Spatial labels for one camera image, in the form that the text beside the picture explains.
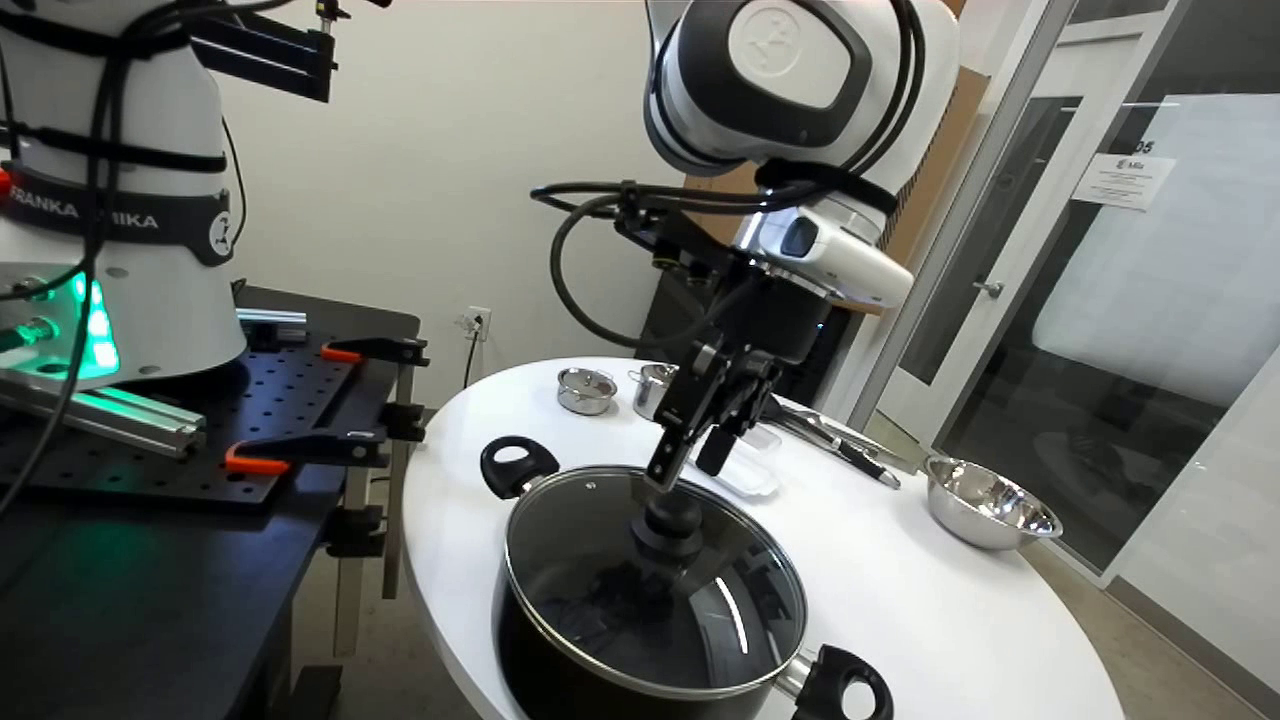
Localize white paper door sign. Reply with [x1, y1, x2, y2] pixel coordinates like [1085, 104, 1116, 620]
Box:
[1070, 148, 1180, 215]

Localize black clamp with orange handle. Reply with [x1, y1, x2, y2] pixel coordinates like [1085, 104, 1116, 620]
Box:
[316, 331, 436, 373]
[219, 425, 407, 485]

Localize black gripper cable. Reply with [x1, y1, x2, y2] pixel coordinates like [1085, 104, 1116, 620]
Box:
[530, 176, 813, 354]

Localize black kitchen tongs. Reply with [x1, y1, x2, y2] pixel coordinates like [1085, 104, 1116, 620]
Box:
[763, 389, 907, 492]

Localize aluminium rail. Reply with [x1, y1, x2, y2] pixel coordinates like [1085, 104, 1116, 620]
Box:
[0, 365, 211, 461]

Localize glass lid with black knob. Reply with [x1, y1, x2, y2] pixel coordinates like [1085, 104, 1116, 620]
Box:
[501, 461, 816, 707]

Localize black device on stand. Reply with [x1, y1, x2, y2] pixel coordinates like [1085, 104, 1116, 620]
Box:
[190, 2, 340, 109]

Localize black cooking pot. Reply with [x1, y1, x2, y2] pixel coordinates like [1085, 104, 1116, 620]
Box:
[475, 433, 902, 720]

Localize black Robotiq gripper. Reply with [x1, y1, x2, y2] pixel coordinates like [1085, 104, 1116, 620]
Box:
[645, 251, 833, 488]

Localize clear plastic container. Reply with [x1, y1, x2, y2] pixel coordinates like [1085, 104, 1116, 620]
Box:
[717, 420, 791, 502]

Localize short small steel pot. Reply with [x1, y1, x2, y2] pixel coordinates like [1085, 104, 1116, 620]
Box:
[552, 365, 624, 420]

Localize steel mixing bowl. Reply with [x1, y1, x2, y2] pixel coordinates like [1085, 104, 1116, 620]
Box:
[926, 451, 1070, 557]

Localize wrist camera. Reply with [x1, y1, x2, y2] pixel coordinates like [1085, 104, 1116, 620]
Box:
[735, 205, 922, 316]

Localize black perforated breadboard table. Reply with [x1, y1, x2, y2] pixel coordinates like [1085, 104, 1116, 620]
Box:
[0, 282, 428, 720]

